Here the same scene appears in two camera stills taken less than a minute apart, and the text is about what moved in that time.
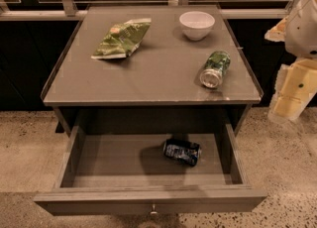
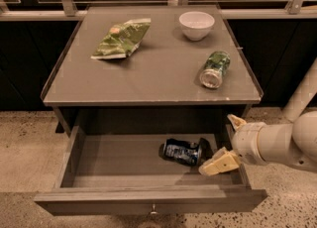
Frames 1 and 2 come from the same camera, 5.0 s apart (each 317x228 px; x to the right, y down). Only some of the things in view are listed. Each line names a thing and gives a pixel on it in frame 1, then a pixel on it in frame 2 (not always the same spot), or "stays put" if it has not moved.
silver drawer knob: x=154 y=212 stays put
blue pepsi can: x=182 y=151 stays put
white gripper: x=302 y=32 → x=246 y=142
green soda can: x=217 y=64 stays put
